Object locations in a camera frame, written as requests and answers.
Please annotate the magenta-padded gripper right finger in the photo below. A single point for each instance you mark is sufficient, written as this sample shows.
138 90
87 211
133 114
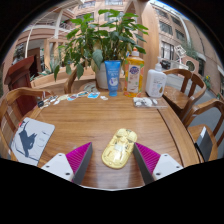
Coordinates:
150 160

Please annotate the clear plastic packet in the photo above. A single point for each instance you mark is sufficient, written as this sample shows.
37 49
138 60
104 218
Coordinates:
146 102

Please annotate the yellow detergent bottle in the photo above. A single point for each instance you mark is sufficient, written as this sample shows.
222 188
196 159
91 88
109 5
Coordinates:
134 75

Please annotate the small white sticker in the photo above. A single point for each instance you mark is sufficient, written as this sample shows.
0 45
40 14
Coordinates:
104 98

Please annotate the blue squeeze tube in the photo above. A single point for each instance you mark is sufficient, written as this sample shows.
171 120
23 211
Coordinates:
113 76

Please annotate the white pump bottle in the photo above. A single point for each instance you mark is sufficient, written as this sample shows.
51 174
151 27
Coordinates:
155 81

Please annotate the dark flat item on chair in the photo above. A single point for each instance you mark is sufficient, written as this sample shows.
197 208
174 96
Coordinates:
204 143

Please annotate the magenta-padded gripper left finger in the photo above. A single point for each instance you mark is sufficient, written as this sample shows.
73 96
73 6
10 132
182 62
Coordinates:
78 160

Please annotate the red wooden pedestal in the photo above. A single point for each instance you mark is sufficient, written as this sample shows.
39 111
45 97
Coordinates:
20 80

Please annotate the small black key fob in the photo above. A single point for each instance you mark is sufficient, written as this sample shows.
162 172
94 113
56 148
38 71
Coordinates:
40 104

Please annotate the yellow computer mouse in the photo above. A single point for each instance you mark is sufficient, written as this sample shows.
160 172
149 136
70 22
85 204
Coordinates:
119 148

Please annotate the blue printed sticker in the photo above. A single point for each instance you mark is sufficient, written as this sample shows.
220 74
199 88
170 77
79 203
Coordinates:
94 95

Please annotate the grey mouse pad, dark print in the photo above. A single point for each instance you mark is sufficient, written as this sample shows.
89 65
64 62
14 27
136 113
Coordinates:
31 140

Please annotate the green plant in white pot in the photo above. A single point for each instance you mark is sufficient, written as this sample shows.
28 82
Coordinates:
100 40

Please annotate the white outdoor sculpture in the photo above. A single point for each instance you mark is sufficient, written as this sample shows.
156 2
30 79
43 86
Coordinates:
180 51

